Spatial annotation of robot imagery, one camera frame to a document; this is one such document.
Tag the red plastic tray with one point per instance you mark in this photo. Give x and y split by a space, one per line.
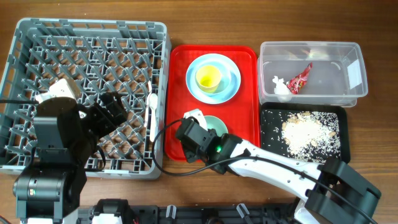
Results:
240 114

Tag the light blue bowl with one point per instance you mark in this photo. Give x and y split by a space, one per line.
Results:
225 80

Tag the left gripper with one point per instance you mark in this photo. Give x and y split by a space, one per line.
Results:
107 123

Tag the yellow plastic cup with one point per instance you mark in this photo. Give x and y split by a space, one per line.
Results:
208 77

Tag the grey dishwasher rack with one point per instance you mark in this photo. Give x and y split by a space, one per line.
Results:
99 56

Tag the white plastic spoon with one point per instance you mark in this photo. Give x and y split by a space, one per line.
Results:
153 99

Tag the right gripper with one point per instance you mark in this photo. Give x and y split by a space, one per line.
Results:
190 155

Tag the light blue plate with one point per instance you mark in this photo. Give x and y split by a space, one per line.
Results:
219 60

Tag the spilled rice and peanuts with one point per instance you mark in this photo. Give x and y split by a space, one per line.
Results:
302 130

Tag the red snack wrapper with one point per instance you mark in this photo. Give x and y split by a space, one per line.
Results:
298 82

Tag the green bowl with food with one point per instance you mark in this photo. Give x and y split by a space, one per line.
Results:
217 124

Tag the white tissue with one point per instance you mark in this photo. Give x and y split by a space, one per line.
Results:
281 90

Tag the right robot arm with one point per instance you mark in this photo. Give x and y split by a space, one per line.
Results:
331 192

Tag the black plastic tray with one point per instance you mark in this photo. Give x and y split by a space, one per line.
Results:
272 115

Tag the clear plastic bin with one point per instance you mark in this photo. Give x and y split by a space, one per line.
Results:
338 75

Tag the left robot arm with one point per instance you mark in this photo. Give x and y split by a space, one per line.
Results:
67 135

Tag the black aluminium base frame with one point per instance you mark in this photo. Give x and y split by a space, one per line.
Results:
240 213

